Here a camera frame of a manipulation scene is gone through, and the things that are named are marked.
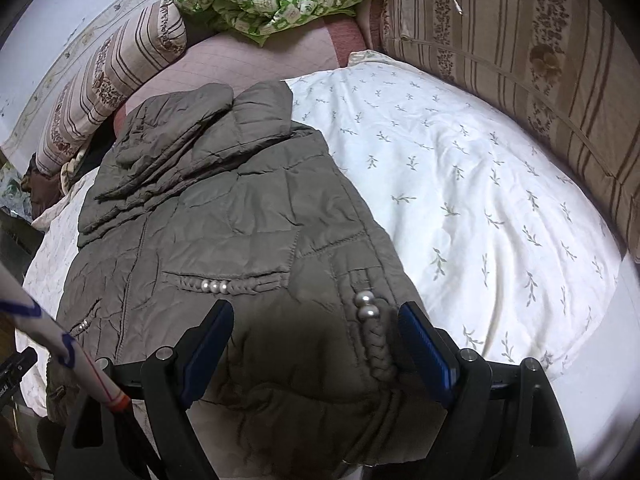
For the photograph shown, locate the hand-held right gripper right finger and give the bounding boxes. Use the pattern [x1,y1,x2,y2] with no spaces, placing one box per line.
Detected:
[397,301,578,480]

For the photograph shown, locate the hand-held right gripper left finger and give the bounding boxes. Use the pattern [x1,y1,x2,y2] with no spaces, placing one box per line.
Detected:
[55,300,235,480]

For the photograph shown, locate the olive quilted hooded jacket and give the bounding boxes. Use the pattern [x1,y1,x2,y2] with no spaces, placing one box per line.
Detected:
[45,80,451,480]

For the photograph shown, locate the dark wooden furniture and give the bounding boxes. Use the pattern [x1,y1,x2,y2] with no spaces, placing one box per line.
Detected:
[0,210,41,286]

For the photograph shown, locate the dark brown cloth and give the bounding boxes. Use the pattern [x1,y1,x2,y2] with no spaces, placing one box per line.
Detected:
[22,152,66,216]

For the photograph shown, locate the floral plastic bag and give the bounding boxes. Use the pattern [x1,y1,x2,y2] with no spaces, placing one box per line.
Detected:
[0,165,26,211]

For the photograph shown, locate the cream patterned cloth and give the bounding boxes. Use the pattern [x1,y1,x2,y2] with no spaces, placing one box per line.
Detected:
[60,152,88,193]

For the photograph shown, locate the white leaf-print duvet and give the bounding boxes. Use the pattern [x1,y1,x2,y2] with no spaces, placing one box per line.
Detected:
[15,50,621,376]

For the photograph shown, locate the striped floral bolster pillow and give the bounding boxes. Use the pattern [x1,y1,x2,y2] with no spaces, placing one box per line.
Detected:
[35,0,187,176]

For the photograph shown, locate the pink bed sheet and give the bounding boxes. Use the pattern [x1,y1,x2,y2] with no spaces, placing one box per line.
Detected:
[112,15,361,136]

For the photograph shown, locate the large striped floral cushion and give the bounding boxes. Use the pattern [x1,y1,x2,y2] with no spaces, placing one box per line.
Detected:
[380,0,640,261]

